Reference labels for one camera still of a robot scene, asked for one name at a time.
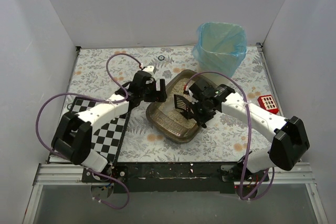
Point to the red toy block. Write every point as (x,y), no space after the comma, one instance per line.
(267,103)

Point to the black white chessboard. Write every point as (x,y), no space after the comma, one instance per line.
(107,140)

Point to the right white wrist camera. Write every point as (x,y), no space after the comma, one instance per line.
(189,93)

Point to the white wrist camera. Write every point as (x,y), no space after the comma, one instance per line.
(149,69)
(189,93)

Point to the brown plastic litter box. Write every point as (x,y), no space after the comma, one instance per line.
(165,117)

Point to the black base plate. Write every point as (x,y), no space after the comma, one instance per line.
(140,177)

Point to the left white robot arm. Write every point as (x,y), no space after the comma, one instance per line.
(75,130)

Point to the floral table mat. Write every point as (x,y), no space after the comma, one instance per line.
(98,72)

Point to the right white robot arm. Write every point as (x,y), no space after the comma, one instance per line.
(288,137)

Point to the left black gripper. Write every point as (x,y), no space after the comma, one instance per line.
(154,95)

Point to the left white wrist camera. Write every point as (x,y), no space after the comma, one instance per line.
(149,69)

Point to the blue plastic bin liner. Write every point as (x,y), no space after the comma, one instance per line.
(220,46)

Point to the beige trash bin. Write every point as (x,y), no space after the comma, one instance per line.
(202,67)

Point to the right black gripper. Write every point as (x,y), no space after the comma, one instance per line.
(197,109)

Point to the black litter scoop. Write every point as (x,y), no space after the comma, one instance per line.
(181,104)

